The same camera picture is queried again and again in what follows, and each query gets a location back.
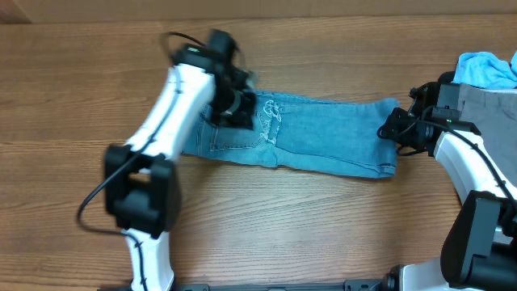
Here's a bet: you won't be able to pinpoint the light blue denim jeans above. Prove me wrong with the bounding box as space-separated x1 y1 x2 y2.
183 91 400 179

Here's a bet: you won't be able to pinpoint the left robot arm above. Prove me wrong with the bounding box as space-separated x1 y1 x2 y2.
104 29 256 290

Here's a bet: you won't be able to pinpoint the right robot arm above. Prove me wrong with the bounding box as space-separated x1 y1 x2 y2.
377 82 516 290

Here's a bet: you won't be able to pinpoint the black garment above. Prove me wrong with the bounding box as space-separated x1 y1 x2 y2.
437 71 456 86

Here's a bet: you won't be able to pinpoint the grey trousers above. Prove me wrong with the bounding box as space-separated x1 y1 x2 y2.
458 84 517 186

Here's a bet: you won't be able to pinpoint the light blue cloth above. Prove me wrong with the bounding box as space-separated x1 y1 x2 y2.
452 52 516 90

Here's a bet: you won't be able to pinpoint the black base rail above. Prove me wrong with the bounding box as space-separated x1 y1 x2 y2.
170 279 383 291

